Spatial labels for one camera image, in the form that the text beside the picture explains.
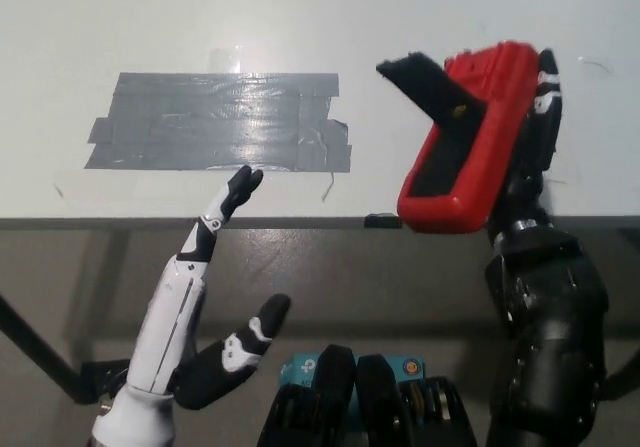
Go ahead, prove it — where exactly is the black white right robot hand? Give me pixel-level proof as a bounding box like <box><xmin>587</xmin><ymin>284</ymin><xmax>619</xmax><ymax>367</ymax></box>
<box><xmin>487</xmin><ymin>46</ymin><xmax>565</xmax><ymax>241</ymax></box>

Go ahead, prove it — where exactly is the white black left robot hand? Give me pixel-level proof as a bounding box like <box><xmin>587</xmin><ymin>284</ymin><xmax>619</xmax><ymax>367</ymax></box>
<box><xmin>92</xmin><ymin>165</ymin><xmax>292</xmax><ymax>447</ymax></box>

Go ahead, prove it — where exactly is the red multimeter with black stand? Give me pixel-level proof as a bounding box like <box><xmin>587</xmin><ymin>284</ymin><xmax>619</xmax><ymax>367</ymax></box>
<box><xmin>375</xmin><ymin>40</ymin><xmax>541</xmax><ymax>234</ymax></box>

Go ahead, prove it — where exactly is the black floor tape patch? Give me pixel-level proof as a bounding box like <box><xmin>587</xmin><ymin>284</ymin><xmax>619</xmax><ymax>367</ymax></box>
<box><xmin>78</xmin><ymin>359</ymin><xmax>132</xmax><ymax>406</ymax></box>

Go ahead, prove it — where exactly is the small black tape on edge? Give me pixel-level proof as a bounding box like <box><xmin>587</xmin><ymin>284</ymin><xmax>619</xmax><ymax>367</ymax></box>
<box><xmin>363</xmin><ymin>212</ymin><xmax>404</xmax><ymax>229</ymax></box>

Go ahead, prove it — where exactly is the large grey duct tape patch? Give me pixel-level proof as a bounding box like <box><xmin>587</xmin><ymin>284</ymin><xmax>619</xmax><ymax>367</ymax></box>
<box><xmin>83</xmin><ymin>71</ymin><xmax>354</xmax><ymax>173</ymax></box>

